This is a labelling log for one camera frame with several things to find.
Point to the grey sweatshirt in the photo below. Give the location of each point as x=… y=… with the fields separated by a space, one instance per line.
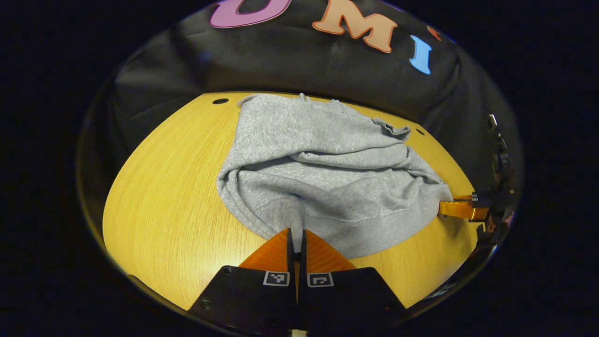
x=327 y=178

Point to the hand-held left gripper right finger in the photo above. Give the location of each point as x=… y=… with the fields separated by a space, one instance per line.
x=303 y=262

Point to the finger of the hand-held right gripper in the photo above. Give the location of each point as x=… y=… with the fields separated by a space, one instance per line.
x=461 y=209

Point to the black backdrop cloth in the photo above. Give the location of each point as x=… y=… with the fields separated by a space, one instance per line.
x=281 y=61

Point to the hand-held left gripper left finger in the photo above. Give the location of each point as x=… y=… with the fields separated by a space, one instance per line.
x=290 y=262

